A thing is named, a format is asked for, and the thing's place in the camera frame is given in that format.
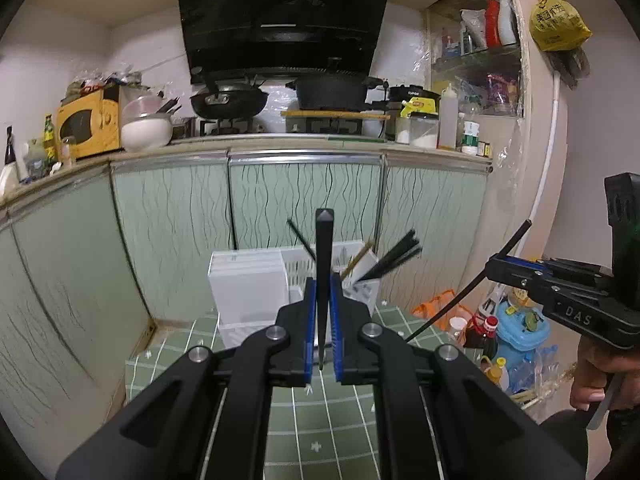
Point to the green label white bottle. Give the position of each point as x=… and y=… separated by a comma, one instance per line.
x=470, y=142

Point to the clear jar of white powder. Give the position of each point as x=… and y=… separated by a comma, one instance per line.
x=417, y=135

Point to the blue plastic container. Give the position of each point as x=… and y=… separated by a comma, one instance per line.
x=520, y=335

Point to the red plastic bottle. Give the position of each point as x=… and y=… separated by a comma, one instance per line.
x=493, y=22

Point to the pile of assorted packets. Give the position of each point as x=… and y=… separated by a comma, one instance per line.
x=90, y=85

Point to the row of green cabinet doors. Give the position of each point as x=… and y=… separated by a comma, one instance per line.
x=165, y=220

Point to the white wall pipe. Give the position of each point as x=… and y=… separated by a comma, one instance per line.
x=550, y=150

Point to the long wooden board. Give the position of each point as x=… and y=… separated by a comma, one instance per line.
x=340, y=115

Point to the small seasoning jar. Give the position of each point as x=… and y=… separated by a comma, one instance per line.
x=485, y=149

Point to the black plastic bag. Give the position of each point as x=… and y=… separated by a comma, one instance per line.
x=570, y=67

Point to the clear drinking glass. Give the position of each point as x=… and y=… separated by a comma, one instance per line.
x=68, y=152

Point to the white plastic bottle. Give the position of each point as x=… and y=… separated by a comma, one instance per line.
x=508, y=22

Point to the wooden chopstick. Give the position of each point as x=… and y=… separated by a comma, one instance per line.
x=357, y=259

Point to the white squeeze bottle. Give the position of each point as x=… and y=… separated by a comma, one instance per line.
x=448, y=120

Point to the black range hood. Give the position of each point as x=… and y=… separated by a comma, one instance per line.
x=280, y=10

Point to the white plastic utensil holder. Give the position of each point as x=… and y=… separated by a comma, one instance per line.
x=245, y=285

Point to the yellow plastic bag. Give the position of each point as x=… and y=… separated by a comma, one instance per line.
x=557, y=25

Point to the black cooking pot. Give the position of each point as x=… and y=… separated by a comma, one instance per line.
x=330, y=92

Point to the green checked tablecloth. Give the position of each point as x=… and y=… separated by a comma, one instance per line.
x=320, y=435

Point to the clear plastic water bottle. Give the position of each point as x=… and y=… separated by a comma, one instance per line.
x=530, y=365

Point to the green glass bottle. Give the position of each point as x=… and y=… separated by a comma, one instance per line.
x=50, y=140

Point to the orange plastic bag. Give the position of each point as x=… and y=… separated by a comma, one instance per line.
x=435, y=305

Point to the black rice cooker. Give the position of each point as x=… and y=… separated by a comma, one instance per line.
x=412, y=92

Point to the person's right hand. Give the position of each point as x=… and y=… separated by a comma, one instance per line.
x=590, y=370

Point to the white bowl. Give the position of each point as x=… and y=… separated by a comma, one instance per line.
x=147, y=132

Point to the gas stove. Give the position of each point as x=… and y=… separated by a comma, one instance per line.
x=235, y=126

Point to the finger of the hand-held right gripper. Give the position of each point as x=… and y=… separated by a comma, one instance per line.
x=505, y=270
x=575, y=266

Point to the yellow microwave oven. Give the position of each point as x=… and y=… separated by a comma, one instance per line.
x=85, y=125

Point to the yellow cap oil bottle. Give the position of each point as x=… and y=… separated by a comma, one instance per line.
x=495, y=372

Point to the black wok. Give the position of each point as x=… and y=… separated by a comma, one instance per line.
x=230, y=102

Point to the glass wall shelf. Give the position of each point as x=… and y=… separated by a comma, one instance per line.
x=475, y=52

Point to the red cap soy sauce bottle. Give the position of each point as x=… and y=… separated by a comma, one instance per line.
x=482, y=340

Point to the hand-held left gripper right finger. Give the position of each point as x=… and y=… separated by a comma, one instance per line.
x=337, y=330

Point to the clear plastic bowl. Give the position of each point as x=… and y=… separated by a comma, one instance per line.
x=140, y=106

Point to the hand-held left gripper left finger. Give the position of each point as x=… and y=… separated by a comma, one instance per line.
x=311, y=330

